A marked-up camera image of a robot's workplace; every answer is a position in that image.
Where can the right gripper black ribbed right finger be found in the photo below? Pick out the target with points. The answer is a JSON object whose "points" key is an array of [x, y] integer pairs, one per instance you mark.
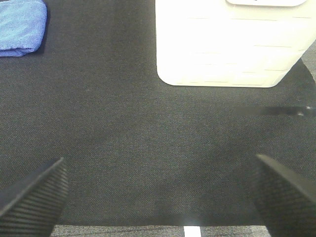
{"points": [[285, 200]]}

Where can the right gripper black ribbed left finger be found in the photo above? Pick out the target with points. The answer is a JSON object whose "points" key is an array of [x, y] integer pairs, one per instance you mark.
{"points": [[32, 206]]}

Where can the blue towel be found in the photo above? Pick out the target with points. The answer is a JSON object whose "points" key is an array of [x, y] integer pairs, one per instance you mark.
{"points": [[22, 26]]}

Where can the black table cloth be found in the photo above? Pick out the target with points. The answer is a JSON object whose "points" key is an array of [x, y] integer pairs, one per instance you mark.
{"points": [[140, 151]]}

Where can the white plastic storage bin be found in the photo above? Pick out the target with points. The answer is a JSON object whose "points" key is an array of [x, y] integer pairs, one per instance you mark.
{"points": [[232, 43]]}

